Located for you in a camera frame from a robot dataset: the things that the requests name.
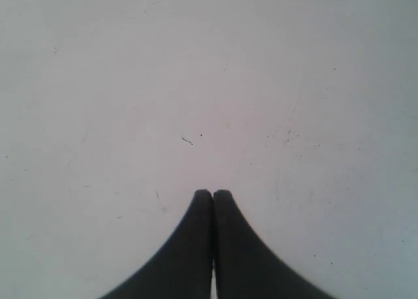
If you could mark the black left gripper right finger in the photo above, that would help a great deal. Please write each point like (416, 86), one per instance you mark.
(244, 265)

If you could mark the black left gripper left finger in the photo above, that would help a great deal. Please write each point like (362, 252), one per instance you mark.
(182, 267)

